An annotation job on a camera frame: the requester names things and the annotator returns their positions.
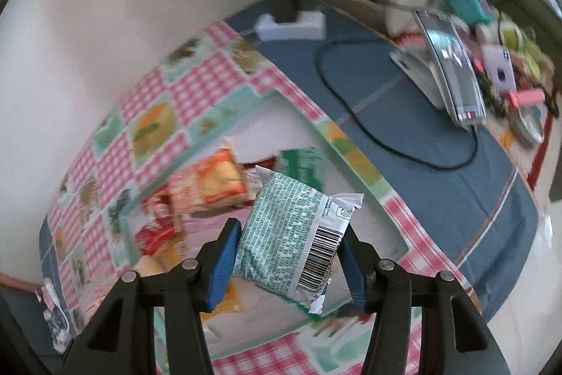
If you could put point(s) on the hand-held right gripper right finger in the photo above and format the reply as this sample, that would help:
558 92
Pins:
353 269

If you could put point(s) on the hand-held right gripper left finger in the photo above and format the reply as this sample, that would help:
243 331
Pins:
224 265

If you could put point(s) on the teal tray with white inside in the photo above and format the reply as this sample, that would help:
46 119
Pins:
360 203

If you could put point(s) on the pale green snack packet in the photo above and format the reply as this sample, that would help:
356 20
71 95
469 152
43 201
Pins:
285 234

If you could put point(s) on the large red snack packet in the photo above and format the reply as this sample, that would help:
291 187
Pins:
153 225

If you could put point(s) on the orange snack packet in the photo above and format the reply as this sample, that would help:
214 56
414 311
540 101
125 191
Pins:
219 181

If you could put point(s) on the dark green snack packet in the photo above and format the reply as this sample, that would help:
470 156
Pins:
303 162

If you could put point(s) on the patterned crumpled cloth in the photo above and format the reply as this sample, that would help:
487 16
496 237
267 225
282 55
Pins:
55 313

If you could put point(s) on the pink checked printed tablecloth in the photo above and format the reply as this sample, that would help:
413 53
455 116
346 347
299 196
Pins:
145 94

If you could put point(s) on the white phone stand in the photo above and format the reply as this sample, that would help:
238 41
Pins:
417 72

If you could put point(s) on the smartphone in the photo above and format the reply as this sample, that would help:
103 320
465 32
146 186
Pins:
456 80

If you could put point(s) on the round metal tin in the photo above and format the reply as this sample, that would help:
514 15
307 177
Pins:
527 124

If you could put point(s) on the pink clip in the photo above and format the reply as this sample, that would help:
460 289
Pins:
527 98

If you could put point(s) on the white power strip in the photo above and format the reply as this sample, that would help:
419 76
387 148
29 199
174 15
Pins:
303 28

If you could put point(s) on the purple small device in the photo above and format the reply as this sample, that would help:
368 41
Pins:
498 69

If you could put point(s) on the black charger plug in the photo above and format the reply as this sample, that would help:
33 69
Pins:
283 6

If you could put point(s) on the green and white cup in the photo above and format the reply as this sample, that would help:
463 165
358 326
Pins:
511 36

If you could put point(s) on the brown wooden rail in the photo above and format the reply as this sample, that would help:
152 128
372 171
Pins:
17 283

